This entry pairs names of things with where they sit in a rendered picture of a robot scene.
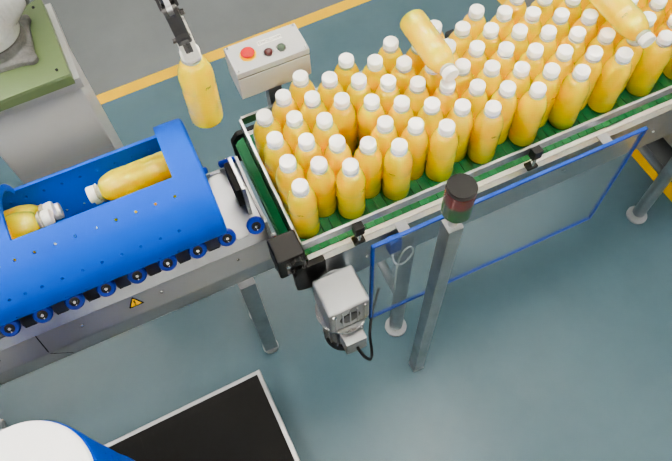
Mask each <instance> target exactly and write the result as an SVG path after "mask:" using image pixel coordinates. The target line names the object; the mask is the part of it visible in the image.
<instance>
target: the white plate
mask: <svg viewBox="0 0 672 461"><path fill-rule="evenodd" d="M0 461H93V458H92V455H91V453H90V451H89V449H88V447H87V446H86V444H85V443H84V442H83V440H82V439H81V438H80V437H79V436H78V435H77V434H76V433H74V432H73V431H72V430H70V429H68V428H67V427H65V426H63V425H60V424H58V423H54V422H50V421H41V420H38V421H27V422H22V423H18V424H15V425H12V426H10V427H8V428H5V429H3V430H2V431H0Z"/></svg>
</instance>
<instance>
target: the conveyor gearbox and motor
mask: <svg viewBox="0 0 672 461"><path fill-rule="evenodd" d="M312 286H313V292H314V298H315V301H316V304H315V313H316V317H317V320H318V322H319V323H320V325H321V326H322V328H323V332H324V337H325V339H326V341H327V343H328V344H329V345H330V346H331V347H332V348H334V349H336V350H340V351H345V352H346V354H347V355H348V354H351V353H353V352H355V351H357V350H358V352H359V353H360V354H361V356H362V357H363V358H365V359H366V360H368V361H370V360H372V358H373V345H372V338H371V328H372V320H373V316H372V317H371V318H370V321H369V331H368V336H369V345H370V357H367V356H366V355H365V354H364V353H363V352H362V350H361V348H364V347H366V346H367V336H366V334H365V332H364V330H363V328H364V322H365V321H366V318H367V316H368V315H369V297H368V295H367V293H366V291H365V289H364V287H363V285H362V283H361V281H360V279H359V277H358V275H357V274H356V272H355V270H354V268H353V266H352V265H348V266H346V267H343V268H339V269H334V270H330V271H328V272H327V273H325V274H324V275H322V276H321V277H320V278H318V279H316V280H314V281H313V282H312Z"/></svg>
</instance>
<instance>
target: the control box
mask: <svg viewBox="0 0 672 461"><path fill-rule="evenodd" d="M277 35H278V36H279V38H278V36H277ZM275 36H276V37H275ZM273 37H274V39H273ZM276 38H277V39H276ZM266 39H268V40H269V41H268V40H266ZM271 39H272V40H271ZM264 40H265V43H263V42H262V41H264ZM270 40H271V41H270ZM260 41H261V42H262V43H261V42H260ZM267 41H268V42H267ZM258 42H259V43H258ZM279 43H284V44H285V49H284V50H283V51H279V50H278V49H277V45H278V44H279ZM259 44H260V45H259ZM245 47H251V48H253V49H254V52H255V53H254V55H253V56H252V57H251V58H243V57H242V56H241V54H240V51H241V50H242V49H243V48H245ZM266 48H271V49H272V50H273V53H272V54H271V55H265V53H264V50H265V49H266ZM223 50H224V53H225V57H226V61H227V65H228V69H229V73H230V75H231V77H232V79H233V81H234V83H235V85H236V87H237V89H238V91H239V93H240V95H241V97H242V99H245V98H248V97H251V96H253V95H256V94H259V93H261V92H264V91H266V90H269V89H272V88H274V87H277V86H280V85H282V84H285V83H288V82H290V81H293V77H292V76H293V73H294V72H295V71H297V70H304V71H306V72H307V73H308V75H309V74H311V63H310V54H309V53H310V52H309V47H308V45H307V44H306V42H305V40H304V39H303V37H302V35H301V34H300V32H299V30H298V28H297V27H296V25H295V23H293V24H290V25H287V26H284V27H281V28H279V29H276V30H273V31H270V32H268V33H265V34H262V35H259V36H257V37H254V38H251V39H248V40H245V41H243V42H240V43H237V44H234V45H232V46H229V47H226V48H224V49H223Z"/></svg>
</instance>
